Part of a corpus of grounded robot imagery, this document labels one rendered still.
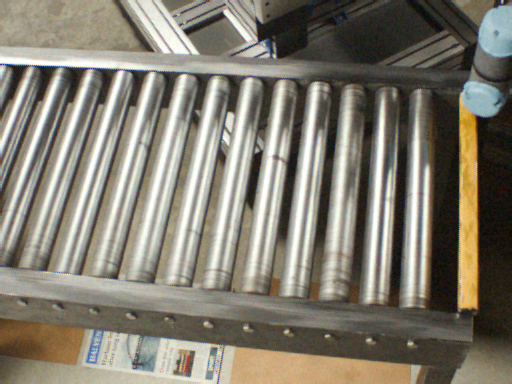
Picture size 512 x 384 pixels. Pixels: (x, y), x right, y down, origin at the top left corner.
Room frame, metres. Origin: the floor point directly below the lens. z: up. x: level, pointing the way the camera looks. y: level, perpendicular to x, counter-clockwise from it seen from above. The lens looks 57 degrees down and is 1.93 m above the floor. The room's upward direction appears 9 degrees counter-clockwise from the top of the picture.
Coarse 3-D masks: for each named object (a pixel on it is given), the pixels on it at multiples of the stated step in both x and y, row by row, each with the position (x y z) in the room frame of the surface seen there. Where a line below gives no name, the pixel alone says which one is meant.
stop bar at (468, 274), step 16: (464, 112) 0.81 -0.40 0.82; (464, 128) 0.78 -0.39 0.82; (464, 144) 0.74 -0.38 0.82; (464, 160) 0.71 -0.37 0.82; (464, 176) 0.68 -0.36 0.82; (464, 192) 0.65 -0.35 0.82; (464, 208) 0.62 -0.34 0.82; (464, 224) 0.59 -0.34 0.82; (464, 240) 0.56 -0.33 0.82; (464, 256) 0.53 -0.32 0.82; (464, 272) 0.50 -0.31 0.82; (464, 288) 0.48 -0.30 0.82; (464, 304) 0.45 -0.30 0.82
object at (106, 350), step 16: (96, 336) 0.85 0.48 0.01; (112, 336) 0.84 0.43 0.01; (128, 336) 0.84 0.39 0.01; (144, 336) 0.83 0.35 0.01; (96, 352) 0.80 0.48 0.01; (112, 352) 0.80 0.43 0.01; (128, 352) 0.79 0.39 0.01; (144, 352) 0.78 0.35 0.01; (160, 352) 0.78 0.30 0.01; (176, 352) 0.77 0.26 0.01; (192, 352) 0.76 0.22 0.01; (208, 352) 0.76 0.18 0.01; (96, 368) 0.76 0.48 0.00; (112, 368) 0.75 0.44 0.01; (128, 368) 0.74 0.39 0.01; (144, 368) 0.74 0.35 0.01; (160, 368) 0.73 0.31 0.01; (176, 368) 0.73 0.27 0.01; (192, 368) 0.72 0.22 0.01; (208, 368) 0.71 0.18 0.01
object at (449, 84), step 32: (0, 64) 1.13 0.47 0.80; (32, 64) 1.11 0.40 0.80; (64, 64) 1.09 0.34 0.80; (96, 64) 1.08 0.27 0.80; (128, 64) 1.07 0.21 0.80; (160, 64) 1.05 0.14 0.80; (192, 64) 1.04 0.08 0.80; (224, 64) 1.03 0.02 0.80; (256, 64) 1.01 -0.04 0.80; (288, 64) 1.00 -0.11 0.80; (320, 64) 0.99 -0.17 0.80; (352, 64) 0.98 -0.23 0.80; (448, 96) 0.88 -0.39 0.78
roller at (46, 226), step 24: (96, 72) 1.06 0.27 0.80; (96, 96) 1.01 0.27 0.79; (72, 120) 0.95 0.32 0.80; (72, 144) 0.89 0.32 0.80; (72, 168) 0.84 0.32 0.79; (48, 192) 0.79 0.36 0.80; (48, 216) 0.74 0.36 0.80; (48, 240) 0.69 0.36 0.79; (24, 264) 0.65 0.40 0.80; (48, 264) 0.66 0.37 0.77
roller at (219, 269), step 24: (240, 96) 0.95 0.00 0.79; (264, 96) 0.95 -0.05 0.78; (240, 120) 0.88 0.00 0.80; (240, 144) 0.83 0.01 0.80; (240, 168) 0.78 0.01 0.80; (240, 192) 0.73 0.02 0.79; (216, 216) 0.69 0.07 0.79; (240, 216) 0.69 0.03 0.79; (216, 240) 0.64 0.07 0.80; (216, 264) 0.60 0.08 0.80; (216, 288) 0.55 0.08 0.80
